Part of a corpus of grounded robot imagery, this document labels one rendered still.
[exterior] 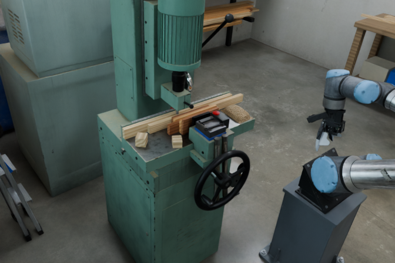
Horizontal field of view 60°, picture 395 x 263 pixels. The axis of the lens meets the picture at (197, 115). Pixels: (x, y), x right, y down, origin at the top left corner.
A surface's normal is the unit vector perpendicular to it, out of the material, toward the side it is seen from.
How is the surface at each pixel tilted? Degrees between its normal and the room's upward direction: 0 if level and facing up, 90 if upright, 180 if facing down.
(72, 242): 0
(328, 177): 79
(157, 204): 90
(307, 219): 90
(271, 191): 0
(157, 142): 0
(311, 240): 90
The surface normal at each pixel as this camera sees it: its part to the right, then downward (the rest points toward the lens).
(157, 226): 0.60, 0.46
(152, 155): 0.07, -0.84
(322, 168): -0.91, -0.04
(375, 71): -0.77, 0.29
